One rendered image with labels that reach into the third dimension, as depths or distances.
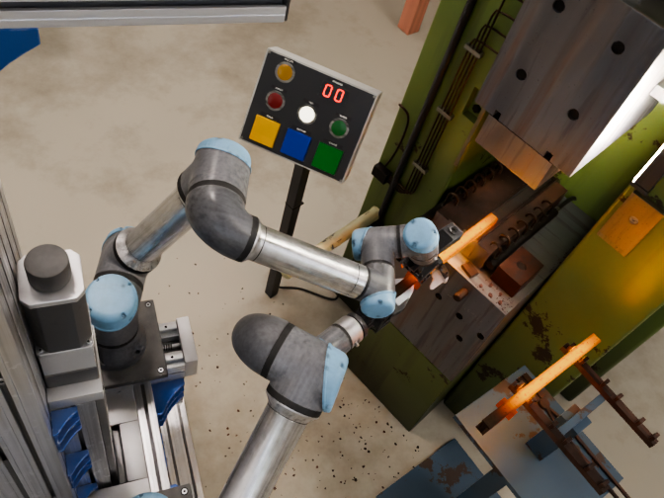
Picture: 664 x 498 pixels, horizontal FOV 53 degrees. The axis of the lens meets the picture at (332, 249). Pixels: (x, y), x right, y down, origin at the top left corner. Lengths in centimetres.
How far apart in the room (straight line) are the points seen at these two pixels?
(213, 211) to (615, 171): 132
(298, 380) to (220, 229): 32
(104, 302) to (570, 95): 112
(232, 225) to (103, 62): 254
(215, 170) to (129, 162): 193
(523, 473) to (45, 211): 215
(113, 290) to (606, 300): 129
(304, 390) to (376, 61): 299
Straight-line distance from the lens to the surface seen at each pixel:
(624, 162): 216
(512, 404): 169
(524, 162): 170
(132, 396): 180
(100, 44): 383
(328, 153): 193
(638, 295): 192
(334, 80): 190
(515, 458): 196
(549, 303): 209
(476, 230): 192
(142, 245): 155
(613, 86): 152
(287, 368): 124
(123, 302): 156
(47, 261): 99
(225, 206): 126
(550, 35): 155
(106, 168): 320
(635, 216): 177
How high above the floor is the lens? 238
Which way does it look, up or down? 52 degrees down
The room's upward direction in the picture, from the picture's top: 20 degrees clockwise
